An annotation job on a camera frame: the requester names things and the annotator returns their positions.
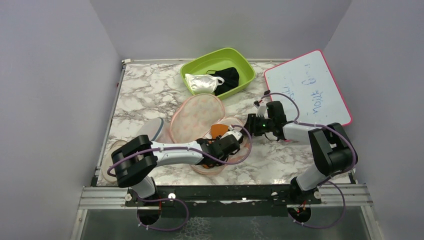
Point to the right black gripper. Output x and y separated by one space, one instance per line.
251 124

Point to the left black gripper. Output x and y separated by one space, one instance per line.
218 138

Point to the orange bra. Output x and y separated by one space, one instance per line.
215 133

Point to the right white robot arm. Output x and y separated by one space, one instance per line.
332 151

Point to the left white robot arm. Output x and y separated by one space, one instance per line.
132 162

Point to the black bra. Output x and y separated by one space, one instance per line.
230 78

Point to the white satin bra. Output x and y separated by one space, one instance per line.
203 83

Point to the white mesh laundry bag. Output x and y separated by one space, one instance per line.
157 130

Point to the beige bra cup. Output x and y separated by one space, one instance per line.
107 162

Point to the pink framed whiteboard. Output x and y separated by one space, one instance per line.
309 94

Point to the green plastic basin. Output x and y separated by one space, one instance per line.
227 64

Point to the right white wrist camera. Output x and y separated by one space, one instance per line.
261 110

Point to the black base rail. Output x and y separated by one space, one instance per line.
215 201

